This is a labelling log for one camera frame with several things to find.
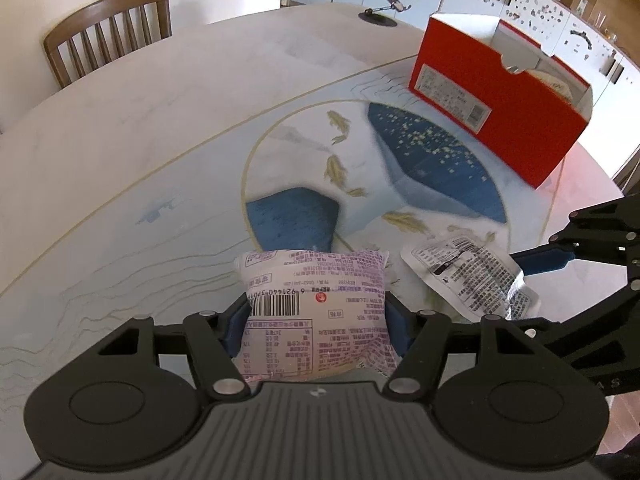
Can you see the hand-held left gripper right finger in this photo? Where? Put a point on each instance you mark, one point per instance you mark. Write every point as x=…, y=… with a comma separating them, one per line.
x=400, y=324

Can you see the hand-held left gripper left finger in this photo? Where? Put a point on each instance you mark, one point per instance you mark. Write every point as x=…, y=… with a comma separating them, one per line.
x=234, y=330

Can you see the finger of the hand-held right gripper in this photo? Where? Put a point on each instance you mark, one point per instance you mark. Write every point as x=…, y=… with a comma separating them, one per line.
x=545, y=259
x=590, y=322

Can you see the white printed pouch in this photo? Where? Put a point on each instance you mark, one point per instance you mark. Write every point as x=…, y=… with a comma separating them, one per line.
x=475, y=270

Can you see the pink printed packet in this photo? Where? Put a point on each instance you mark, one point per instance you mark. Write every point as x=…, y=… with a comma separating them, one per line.
x=315, y=320

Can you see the red cardboard box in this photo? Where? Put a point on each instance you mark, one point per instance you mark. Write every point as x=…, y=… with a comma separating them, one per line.
x=500, y=125

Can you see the white marble desktop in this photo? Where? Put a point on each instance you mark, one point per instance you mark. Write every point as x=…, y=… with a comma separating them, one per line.
x=150, y=160

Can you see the brown wooden chair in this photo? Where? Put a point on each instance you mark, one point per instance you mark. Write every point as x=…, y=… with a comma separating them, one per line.
x=631, y=170
x=110, y=5

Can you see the white cabinets with stickers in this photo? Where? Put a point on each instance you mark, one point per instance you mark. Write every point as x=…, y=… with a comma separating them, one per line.
x=500, y=0

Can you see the grey phone stand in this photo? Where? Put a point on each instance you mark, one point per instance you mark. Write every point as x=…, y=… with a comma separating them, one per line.
x=377, y=18

